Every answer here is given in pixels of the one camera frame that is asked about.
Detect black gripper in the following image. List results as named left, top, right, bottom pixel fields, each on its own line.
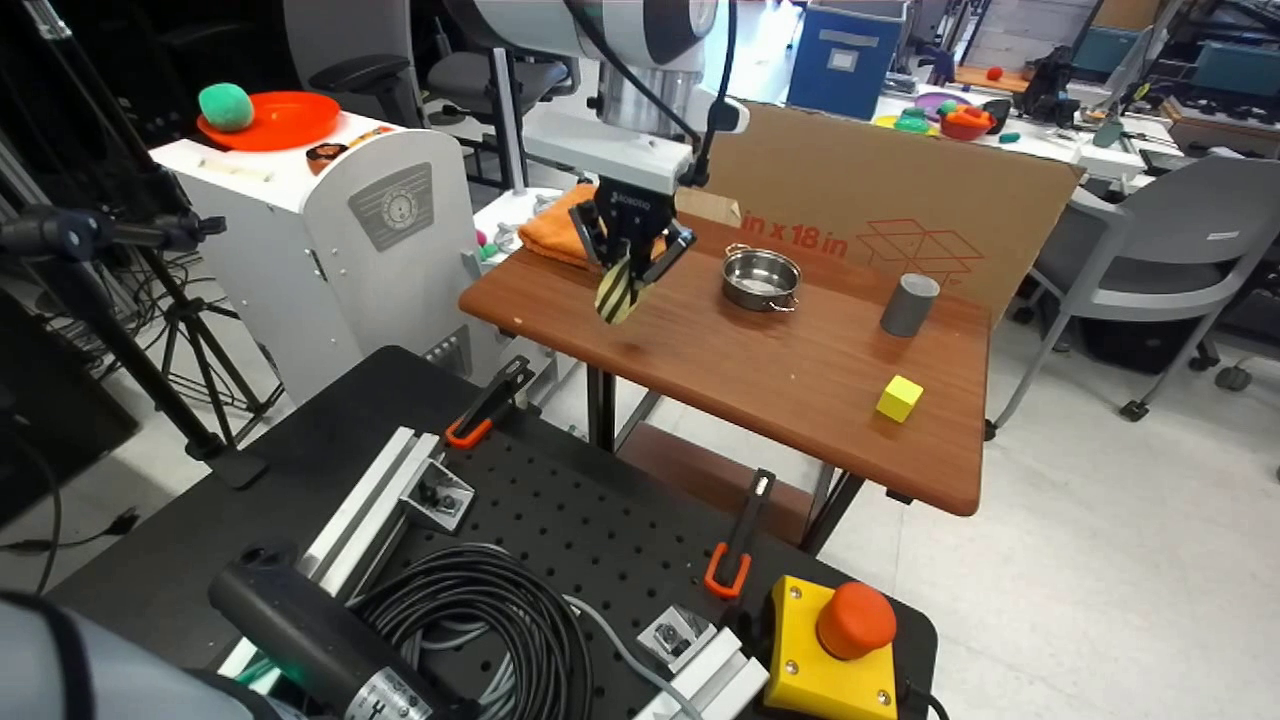
left=572, top=177, right=698, bottom=296

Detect yellow striped plush toy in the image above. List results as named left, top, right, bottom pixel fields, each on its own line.
left=586, top=250, right=643, bottom=331

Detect orange folded cloth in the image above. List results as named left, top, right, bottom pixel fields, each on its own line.
left=515, top=182, right=678, bottom=274

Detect small metal bowl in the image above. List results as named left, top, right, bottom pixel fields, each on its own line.
left=720, top=239, right=808, bottom=314

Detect brown wooden table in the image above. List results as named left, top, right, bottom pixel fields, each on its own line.
left=456, top=214, right=1001, bottom=561

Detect black orange bar clamp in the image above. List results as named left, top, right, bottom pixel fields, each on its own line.
left=698, top=469, right=780, bottom=602
left=440, top=352, right=536, bottom=455

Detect black office chair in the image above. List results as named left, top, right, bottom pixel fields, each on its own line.
left=417, top=0, right=599, bottom=182

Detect brown cardboard panel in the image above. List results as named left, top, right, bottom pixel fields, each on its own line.
left=671, top=95, right=1089, bottom=324

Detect black perforated robot table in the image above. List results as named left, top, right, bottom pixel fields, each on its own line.
left=44, top=345, right=945, bottom=720

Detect grey cup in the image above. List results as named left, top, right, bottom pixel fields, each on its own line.
left=876, top=269, right=945, bottom=341

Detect blue storage bin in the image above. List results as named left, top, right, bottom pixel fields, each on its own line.
left=784, top=4, right=913, bottom=125

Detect yellow cube block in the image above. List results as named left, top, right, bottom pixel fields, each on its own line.
left=870, top=373, right=926, bottom=427

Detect white machine cabinet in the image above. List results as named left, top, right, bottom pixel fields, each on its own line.
left=149, top=108, right=483, bottom=407

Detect grey chair backrest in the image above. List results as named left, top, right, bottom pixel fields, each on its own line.
left=281, top=0, right=431, bottom=132

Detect orange plastic plate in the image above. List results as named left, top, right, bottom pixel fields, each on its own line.
left=193, top=88, right=352, bottom=156

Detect orange background bowl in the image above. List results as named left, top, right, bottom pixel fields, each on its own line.
left=936, top=98, right=1004, bottom=145

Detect green ball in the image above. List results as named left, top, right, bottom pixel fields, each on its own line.
left=194, top=79, right=259, bottom=137

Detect yellow emergency stop box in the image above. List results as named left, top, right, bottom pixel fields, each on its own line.
left=761, top=573, right=903, bottom=720

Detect grey plastic chair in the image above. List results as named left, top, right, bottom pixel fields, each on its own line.
left=986, top=151, right=1280, bottom=438

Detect grey metal post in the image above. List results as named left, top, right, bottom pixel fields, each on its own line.
left=489, top=42, right=532, bottom=200

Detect small metal corner bracket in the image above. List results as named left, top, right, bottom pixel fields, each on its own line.
left=407, top=465, right=479, bottom=528
left=634, top=602, right=720, bottom=673

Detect long aluminium extrusion rail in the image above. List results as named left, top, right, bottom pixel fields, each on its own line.
left=291, top=423, right=448, bottom=602

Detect black coiled cable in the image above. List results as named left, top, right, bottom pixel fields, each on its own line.
left=346, top=535, right=599, bottom=720

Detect short aluminium extrusion rail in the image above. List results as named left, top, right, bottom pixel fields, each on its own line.
left=631, top=624, right=774, bottom=720

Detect black cylindrical mount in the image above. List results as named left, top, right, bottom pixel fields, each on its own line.
left=206, top=553, right=440, bottom=720

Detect black camera tripod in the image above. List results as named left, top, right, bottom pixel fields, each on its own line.
left=0, top=203, right=291, bottom=465

